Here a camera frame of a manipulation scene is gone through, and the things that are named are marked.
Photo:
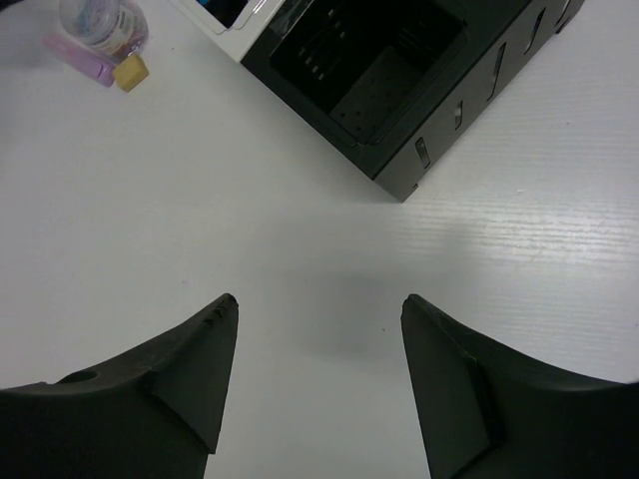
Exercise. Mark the black slotted container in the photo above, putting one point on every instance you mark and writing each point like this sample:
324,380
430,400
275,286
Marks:
393,85

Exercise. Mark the small tan eraser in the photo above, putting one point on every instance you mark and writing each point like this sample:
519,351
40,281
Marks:
130,73

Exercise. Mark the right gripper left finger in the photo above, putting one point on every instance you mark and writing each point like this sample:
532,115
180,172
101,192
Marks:
153,411

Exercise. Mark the lilac highlighter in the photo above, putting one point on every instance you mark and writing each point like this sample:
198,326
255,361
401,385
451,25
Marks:
90,64

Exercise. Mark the blue cap black highlighter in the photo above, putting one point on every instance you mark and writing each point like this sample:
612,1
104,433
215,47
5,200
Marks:
225,11

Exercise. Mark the white slotted container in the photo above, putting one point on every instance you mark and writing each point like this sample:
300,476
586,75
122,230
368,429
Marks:
234,26

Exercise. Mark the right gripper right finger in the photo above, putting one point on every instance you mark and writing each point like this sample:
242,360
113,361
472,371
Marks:
486,410

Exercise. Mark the round translucent tape dispenser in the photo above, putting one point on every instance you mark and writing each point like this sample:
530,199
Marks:
113,28

